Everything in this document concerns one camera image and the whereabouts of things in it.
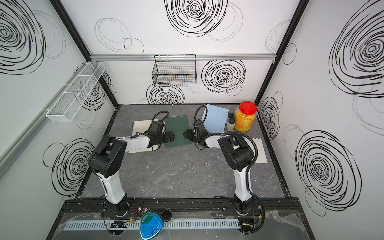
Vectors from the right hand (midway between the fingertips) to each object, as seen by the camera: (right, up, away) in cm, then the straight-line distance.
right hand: (186, 135), depth 99 cm
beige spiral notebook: (-32, +5, +6) cm, 33 cm away
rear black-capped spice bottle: (+31, +13, +2) cm, 34 cm away
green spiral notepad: (-7, +6, +11) cm, 15 cm away
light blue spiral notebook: (+23, +10, +16) cm, 29 cm away
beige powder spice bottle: (+30, +7, 0) cm, 31 cm away
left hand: (-10, -1, 0) cm, 10 cm away
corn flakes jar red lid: (+38, +12, -3) cm, 40 cm away
